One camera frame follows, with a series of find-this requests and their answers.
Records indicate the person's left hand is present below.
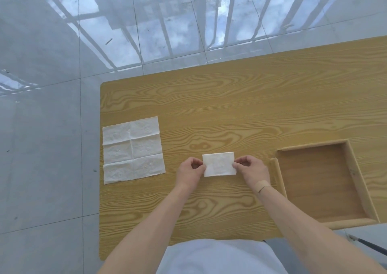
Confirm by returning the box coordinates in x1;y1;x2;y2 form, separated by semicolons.
175;157;207;193

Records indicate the person's right hand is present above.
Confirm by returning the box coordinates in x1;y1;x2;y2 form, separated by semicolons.
232;155;271;193

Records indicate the white paper napkin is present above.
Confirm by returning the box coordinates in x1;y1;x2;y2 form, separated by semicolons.
202;152;237;177
102;116;166;185

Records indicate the person's right forearm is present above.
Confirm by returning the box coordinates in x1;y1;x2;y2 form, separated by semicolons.
256;185;387;274

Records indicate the person's left forearm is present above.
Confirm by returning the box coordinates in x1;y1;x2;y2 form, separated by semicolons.
97;184;195;274

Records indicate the beige adhesive bandage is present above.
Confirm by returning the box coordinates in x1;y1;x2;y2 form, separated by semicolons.
253;180;271;193

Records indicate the unfolded white paper napkin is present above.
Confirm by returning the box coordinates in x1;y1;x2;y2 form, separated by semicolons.
102;116;166;185

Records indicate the square wooden tray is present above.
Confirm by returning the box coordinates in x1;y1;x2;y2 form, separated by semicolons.
269;139;380;231

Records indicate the person's white shirt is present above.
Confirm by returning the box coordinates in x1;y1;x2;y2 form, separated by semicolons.
156;238;288;274

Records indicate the black rod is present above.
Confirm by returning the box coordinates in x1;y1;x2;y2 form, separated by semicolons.
348;235;387;257

